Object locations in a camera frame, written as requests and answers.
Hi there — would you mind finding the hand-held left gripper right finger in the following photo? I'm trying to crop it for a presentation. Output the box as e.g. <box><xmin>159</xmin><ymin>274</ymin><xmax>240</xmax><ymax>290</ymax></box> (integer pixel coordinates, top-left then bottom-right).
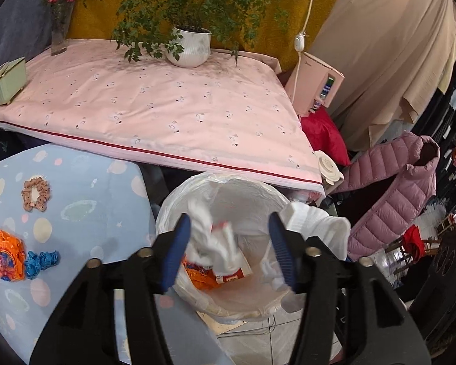
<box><xmin>268</xmin><ymin>212</ymin><xmax>432</xmax><ymax>365</ymax></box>

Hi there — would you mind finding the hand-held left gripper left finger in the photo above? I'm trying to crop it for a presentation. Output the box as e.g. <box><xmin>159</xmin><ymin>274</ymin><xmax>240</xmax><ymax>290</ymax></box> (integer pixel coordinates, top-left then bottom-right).
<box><xmin>29</xmin><ymin>213</ymin><xmax>192</xmax><ymax>365</ymax></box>

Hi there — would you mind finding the white tissue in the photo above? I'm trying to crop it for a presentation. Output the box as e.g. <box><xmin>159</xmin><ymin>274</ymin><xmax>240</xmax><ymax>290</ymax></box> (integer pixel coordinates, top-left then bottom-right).
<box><xmin>187</xmin><ymin>198</ymin><xmax>238</xmax><ymax>270</ymax></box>

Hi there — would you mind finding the large orange plastic bag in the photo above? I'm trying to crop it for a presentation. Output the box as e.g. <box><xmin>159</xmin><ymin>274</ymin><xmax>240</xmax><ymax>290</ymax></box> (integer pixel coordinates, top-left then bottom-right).
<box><xmin>184</xmin><ymin>260</ymin><xmax>219</xmax><ymax>291</ymax></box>

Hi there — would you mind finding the red and white paper cup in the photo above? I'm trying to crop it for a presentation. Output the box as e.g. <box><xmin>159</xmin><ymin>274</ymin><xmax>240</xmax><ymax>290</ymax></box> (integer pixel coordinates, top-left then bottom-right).
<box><xmin>213</xmin><ymin>221</ymin><xmax>253</xmax><ymax>284</ymax></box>

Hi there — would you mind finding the trash bin with white liner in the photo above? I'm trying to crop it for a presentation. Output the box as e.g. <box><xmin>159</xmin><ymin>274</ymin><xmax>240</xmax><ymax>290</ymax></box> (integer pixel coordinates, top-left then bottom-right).
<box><xmin>155</xmin><ymin>171</ymin><xmax>352</xmax><ymax>318</ymax></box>

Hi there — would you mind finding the small red garment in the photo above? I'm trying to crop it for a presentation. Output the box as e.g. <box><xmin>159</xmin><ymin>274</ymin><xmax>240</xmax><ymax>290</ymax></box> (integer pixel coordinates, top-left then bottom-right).
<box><xmin>403</xmin><ymin>225</ymin><xmax>426</xmax><ymax>257</ymax></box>

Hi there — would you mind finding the white round lid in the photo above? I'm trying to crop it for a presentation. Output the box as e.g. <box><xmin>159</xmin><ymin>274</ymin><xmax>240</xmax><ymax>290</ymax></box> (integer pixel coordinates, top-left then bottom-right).
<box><xmin>313</xmin><ymin>150</ymin><xmax>344</xmax><ymax>183</ymax></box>

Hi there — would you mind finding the pink puffer jacket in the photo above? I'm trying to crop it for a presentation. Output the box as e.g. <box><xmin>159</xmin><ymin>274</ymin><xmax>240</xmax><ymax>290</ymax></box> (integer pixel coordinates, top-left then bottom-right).
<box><xmin>332</xmin><ymin>131</ymin><xmax>441</xmax><ymax>263</ymax></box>

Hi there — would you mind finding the red cloth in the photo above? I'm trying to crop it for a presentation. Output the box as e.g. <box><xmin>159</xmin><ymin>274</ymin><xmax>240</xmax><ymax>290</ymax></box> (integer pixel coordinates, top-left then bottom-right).
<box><xmin>300</xmin><ymin>106</ymin><xmax>350</xmax><ymax>166</ymax></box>

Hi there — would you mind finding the pink printed blanket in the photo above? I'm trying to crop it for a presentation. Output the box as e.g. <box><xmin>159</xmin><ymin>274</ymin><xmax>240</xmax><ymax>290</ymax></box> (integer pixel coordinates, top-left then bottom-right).
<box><xmin>0</xmin><ymin>38</ymin><xmax>325</xmax><ymax>198</ymax></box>

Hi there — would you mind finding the pink patterned scrunchie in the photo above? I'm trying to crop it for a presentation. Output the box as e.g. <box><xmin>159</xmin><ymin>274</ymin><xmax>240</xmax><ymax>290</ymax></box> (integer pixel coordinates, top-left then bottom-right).
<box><xmin>22</xmin><ymin>177</ymin><xmax>51</xmax><ymax>211</ymax></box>

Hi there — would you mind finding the small orange plastic bag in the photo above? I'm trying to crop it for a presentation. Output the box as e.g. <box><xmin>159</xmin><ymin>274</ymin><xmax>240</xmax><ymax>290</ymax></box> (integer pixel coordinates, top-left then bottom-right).
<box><xmin>0</xmin><ymin>229</ymin><xmax>26</xmax><ymax>282</ymax></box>

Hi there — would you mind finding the pink water appliance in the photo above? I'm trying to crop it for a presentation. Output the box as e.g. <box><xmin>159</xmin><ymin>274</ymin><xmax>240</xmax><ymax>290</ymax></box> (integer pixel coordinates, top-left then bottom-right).
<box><xmin>285</xmin><ymin>51</ymin><xmax>344</xmax><ymax>116</ymax></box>

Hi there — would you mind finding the green plant in white pot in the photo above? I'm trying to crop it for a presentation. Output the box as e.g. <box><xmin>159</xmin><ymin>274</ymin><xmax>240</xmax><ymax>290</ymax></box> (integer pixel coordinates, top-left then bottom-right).
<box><xmin>87</xmin><ymin>0</ymin><xmax>289</xmax><ymax>69</ymax></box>

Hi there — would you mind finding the navy printed cloth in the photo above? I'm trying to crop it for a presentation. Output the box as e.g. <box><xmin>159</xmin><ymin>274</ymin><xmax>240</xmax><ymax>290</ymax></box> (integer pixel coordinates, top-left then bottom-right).
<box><xmin>0</xmin><ymin>125</ymin><xmax>42</xmax><ymax>168</ymax></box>

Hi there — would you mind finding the beige curtain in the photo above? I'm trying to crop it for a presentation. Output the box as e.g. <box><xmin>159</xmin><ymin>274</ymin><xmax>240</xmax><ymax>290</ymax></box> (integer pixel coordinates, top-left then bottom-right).
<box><xmin>308</xmin><ymin>0</ymin><xmax>456</xmax><ymax>153</ymax></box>

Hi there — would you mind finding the green tissue box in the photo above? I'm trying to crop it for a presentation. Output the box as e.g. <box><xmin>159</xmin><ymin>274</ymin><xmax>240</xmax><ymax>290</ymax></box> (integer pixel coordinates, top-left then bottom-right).
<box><xmin>0</xmin><ymin>56</ymin><xmax>27</xmax><ymax>109</ymax></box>

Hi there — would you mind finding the glass vase with pink flowers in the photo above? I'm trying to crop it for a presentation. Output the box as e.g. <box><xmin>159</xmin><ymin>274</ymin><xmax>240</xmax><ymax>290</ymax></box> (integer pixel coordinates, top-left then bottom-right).
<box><xmin>42</xmin><ymin>0</ymin><xmax>84</xmax><ymax>56</ymax></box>

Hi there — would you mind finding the mustard yellow cloth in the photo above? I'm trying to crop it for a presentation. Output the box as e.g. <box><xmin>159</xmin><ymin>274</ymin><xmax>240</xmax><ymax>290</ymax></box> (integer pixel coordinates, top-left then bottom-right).
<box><xmin>66</xmin><ymin>0</ymin><xmax>350</xmax><ymax>73</ymax></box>

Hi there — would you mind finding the blue-grey blanket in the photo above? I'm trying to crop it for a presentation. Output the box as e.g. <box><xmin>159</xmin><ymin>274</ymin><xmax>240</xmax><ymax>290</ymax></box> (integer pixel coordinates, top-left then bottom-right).
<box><xmin>0</xmin><ymin>0</ymin><xmax>84</xmax><ymax>80</ymax></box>

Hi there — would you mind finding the white cable with switch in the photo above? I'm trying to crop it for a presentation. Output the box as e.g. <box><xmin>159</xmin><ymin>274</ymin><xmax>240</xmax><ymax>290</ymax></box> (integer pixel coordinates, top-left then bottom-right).
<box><xmin>294</xmin><ymin>0</ymin><xmax>320</xmax><ymax>65</ymax></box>

